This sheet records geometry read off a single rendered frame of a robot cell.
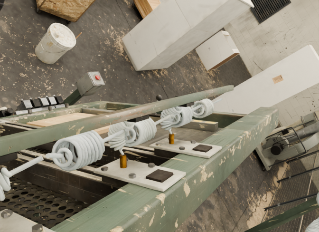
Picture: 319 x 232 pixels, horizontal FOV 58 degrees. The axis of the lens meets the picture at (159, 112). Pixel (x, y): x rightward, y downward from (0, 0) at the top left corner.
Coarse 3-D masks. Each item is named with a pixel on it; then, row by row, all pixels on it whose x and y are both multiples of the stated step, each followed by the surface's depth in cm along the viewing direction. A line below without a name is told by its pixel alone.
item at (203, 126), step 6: (84, 108) 193; (90, 108) 193; (96, 108) 193; (96, 114) 187; (156, 120) 162; (192, 120) 152; (198, 120) 152; (180, 126) 154; (186, 126) 152; (192, 126) 150; (198, 126) 148; (204, 126) 147; (210, 126) 145; (216, 126) 146
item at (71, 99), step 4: (76, 92) 224; (68, 96) 230; (72, 96) 228; (76, 96) 225; (80, 96) 226; (64, 100) 234; (68, 100) 231; (72, 100) 228; (76, 100) 231; (72, 104) 235
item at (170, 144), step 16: (176, 112) 81; (0, 128) 132; (16, 128) 125; (32, 128) 125; (48, 144) 114; (160, 144) 85; (176, 144) 86; (192, 144) 85; (112, 160) 97; (144, 160) 89; (160, 160) 86
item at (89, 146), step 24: (192, 96) 79; (96, 120) 48; (120, 120) 54; (144, 120) 72; (0, 144) 35; (24, 144) 38; (72, 144) 56; (96, 144) 55; (24, 168) 43; (72, 168) 51; (0, 192) 40
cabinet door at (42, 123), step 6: (72, 114) 184; (78, 114) 184; (84, 114) 184; (90, 114) 184; (42, 120) 165; (48, 120) 165; (54, 120) 167; (60, 120) 166; (66, 120) 166; (72, 120) 166; (42, 126) 152; (108, 126) 149; (102, 132) 142
